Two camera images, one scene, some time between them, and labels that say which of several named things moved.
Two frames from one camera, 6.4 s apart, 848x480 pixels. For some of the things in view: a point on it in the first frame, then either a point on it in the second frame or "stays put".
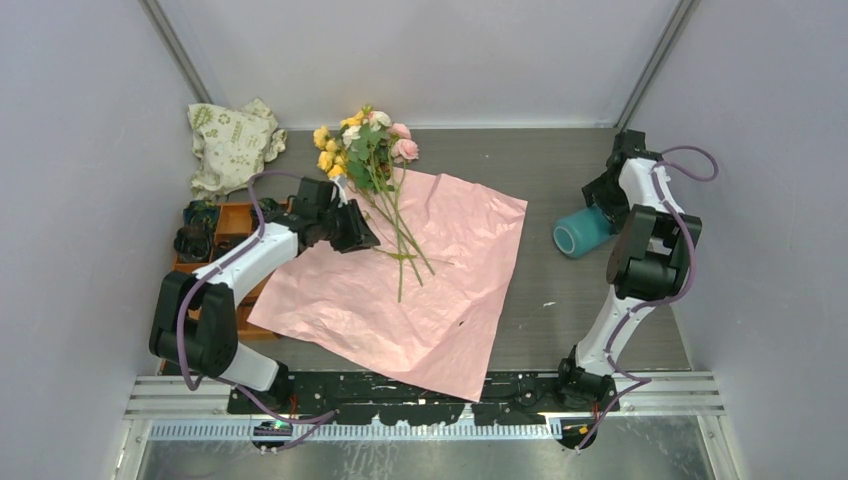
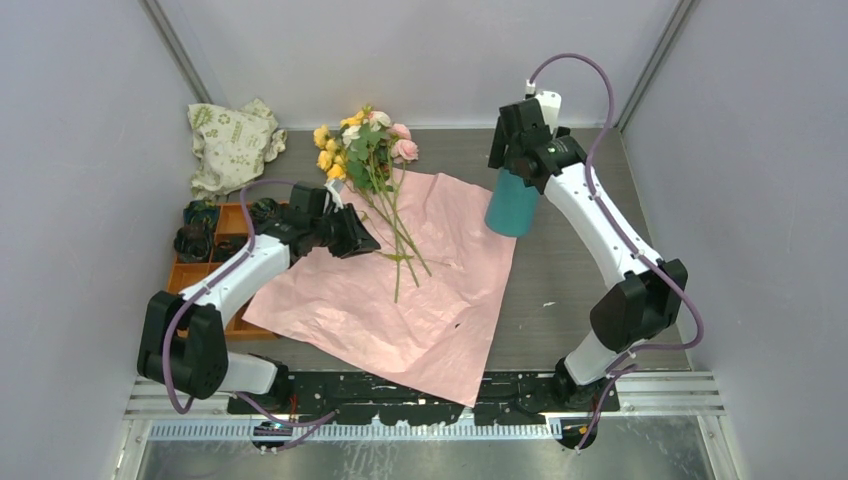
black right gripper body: (608, 198) to (499, 148)
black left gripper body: (342, 227) stays put
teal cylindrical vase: (575, 233) to (511, 206)
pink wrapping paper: (428, 301) stays put
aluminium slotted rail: (245, 431) stays put
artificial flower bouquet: (364, 150) stays put
